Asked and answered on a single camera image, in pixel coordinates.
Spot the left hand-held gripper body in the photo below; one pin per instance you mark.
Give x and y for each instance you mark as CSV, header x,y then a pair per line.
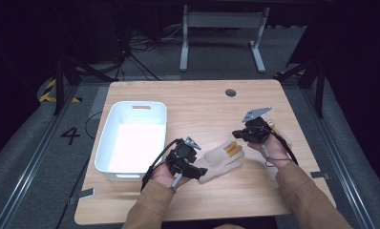
x,y
182,154

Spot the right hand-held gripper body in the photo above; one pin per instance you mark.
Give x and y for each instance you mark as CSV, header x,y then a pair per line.
x,y
258,129

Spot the white plastic bin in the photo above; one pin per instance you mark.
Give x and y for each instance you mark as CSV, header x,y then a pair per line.
x,y
130,149

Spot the person's left hand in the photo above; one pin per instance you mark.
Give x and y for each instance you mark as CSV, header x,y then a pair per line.
x,y
162,175

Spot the person's right hand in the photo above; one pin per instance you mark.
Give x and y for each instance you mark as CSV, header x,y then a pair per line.
x,y
275,152

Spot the grey round table grommet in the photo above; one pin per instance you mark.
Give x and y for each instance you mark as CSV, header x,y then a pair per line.
x,y
230,92

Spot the black metal stand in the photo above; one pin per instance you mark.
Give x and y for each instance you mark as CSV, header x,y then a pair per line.
x,y
60,86
320,92

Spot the grey tape strip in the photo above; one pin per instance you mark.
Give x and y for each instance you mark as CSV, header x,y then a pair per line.
x,y
319,174
84,193

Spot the grey metal floor rail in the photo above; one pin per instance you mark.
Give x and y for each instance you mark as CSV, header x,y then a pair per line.
x,y
337,159
35,159

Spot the grey metal table frame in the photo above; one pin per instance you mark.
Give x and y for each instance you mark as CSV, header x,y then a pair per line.
x,y
223,19

